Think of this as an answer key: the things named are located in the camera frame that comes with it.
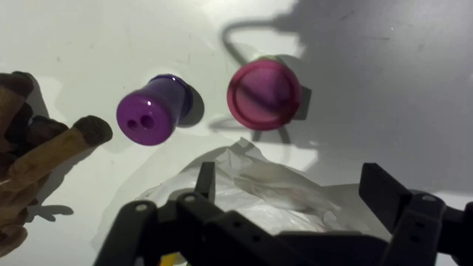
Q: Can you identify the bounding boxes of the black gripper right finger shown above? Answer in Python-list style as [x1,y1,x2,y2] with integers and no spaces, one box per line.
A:
[358,161,473,266]

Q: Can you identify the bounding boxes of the amber lid dough tub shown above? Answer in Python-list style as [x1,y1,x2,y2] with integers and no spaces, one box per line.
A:
[160,252,190,266]

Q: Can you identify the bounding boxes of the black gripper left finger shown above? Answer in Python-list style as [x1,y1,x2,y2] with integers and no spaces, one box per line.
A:
[94,161,298,266]

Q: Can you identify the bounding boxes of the purple dough tub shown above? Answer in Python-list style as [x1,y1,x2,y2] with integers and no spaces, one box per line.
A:
[116,73,206,148]

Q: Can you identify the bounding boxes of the magenta lid dough tub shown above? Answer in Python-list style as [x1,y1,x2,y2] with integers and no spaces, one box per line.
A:
[225,56,314,133]

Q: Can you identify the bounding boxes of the brown plush moose toy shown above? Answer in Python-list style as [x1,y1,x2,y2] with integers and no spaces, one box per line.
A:
[0,71,114,259]

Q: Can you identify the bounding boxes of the clear plastic bag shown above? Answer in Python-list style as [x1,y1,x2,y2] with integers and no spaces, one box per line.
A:
[106,138,392,249]

